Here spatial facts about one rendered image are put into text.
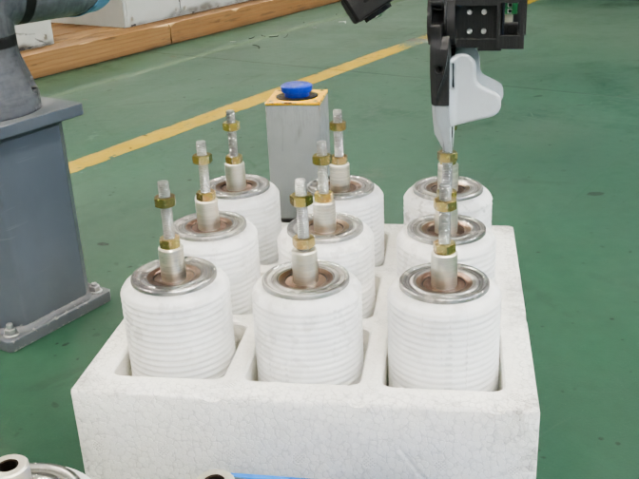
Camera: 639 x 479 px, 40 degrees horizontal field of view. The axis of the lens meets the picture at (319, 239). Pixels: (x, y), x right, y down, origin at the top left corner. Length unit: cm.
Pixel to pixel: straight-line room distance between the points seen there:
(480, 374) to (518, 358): 5
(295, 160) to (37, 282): 40
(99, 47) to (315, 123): 214
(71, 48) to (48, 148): 189
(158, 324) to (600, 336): 65
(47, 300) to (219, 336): 54
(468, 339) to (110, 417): 31
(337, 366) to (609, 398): 43
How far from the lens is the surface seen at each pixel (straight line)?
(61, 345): 124
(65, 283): 129
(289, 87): 111
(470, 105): 79
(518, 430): 72
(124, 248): 152
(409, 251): 82
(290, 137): 111
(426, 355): 72
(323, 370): 74
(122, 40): 326
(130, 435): 79
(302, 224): 73
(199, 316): 75
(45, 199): 124
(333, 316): 72
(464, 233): 84
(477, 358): 73
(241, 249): 86
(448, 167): 83
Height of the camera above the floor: 57
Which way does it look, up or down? 23 degrees down
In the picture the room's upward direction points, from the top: 3 degrees counter-clockwise
